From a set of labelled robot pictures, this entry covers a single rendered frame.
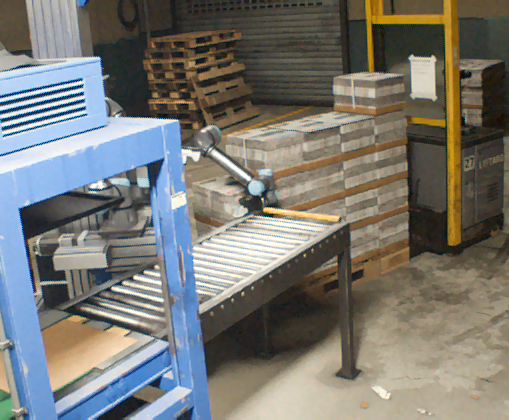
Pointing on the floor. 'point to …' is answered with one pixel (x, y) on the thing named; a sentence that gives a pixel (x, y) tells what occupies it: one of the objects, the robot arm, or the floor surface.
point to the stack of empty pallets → (175, 78)
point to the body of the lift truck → (477, 205)
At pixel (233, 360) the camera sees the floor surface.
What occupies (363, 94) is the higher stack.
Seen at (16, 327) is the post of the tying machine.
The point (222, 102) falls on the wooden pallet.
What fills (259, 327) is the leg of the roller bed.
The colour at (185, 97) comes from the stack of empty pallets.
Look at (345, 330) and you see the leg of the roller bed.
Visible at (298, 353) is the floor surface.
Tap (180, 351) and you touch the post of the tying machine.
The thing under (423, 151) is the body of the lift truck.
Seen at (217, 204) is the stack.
